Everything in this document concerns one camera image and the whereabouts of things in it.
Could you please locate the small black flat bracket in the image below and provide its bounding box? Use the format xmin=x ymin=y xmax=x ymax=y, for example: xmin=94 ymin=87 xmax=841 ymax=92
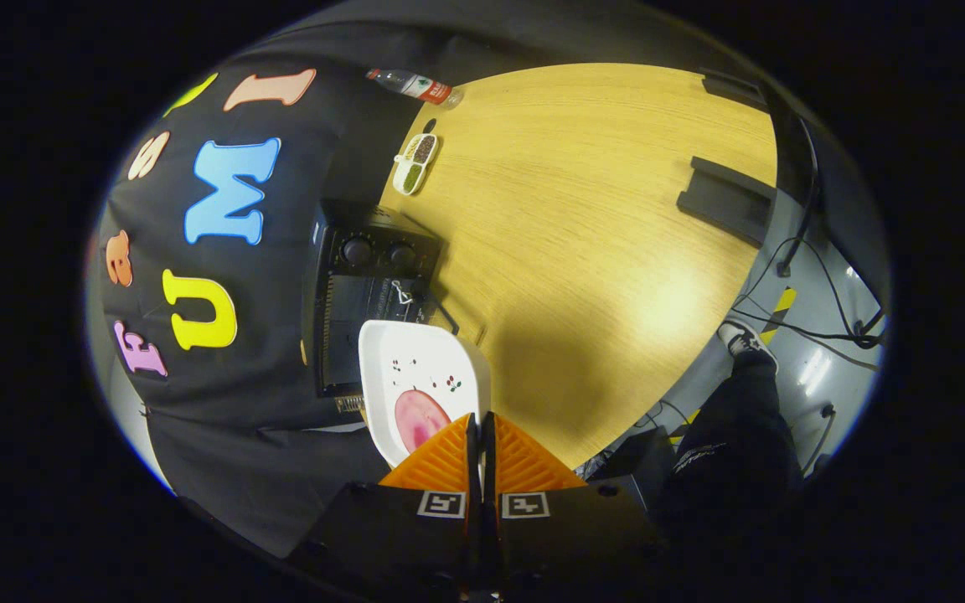
xmin=700 ymin=69 xmax=772 ymax=114

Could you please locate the white square plate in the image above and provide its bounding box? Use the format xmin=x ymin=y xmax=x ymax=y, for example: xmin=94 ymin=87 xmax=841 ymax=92
xmin=357 ymin=320 xmax=492 ymax=468

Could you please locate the thin black cable bundle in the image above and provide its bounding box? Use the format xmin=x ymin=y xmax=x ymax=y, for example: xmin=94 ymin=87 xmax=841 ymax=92
xmin=730 ymin=239 xmax=885 ymax=353

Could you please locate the pink ham slice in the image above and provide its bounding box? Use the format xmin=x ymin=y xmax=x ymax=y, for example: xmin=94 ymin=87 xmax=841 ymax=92
xmin=393 ymin=388 xmax=452 ymax=453

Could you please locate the white divided bean dish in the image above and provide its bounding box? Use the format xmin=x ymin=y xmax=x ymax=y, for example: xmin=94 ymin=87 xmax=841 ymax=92
xmin=392 ymin=131 xmax=440 ymax=196

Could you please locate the thick black cable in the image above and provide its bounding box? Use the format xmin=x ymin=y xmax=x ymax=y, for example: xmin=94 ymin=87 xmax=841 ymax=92
xmin=776 ymin=117 xmax=823 ymax=277

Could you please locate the black toaster oven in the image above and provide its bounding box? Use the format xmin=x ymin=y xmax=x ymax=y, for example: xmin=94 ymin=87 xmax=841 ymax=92
xmin=302 ymin=198 xmax=462 ymax=413

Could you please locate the large black flat bracket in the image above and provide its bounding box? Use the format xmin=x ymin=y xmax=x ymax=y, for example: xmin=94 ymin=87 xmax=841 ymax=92
xmin=675 ymin=155 xmax=778 ymax=248

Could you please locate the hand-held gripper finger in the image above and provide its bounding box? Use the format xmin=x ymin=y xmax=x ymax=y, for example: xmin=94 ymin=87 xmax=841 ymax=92
xmin=482 ymin=410 xmax=672 ymax=587
xmin=294 ymin=412 xmax=483 ymax=587

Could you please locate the yellow black striped tape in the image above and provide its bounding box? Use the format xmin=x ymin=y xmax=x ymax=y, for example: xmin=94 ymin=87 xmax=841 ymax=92
xmin=757 ymin=286 xmax=798 ymax=346

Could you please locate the person's dark trouser leg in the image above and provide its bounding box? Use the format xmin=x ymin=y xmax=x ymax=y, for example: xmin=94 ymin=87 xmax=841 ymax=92
xmin=654 ymin=348 xmax=806 ymax=545

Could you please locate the person's grey sneaker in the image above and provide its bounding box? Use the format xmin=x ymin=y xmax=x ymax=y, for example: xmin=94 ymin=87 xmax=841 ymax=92
xmin=717 ymin=318 xmax=778 ymax=365

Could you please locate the red label water bottle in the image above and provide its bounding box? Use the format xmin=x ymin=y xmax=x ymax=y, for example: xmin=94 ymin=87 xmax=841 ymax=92
xmin=365 ymin=67 xmax=465 ymax=108

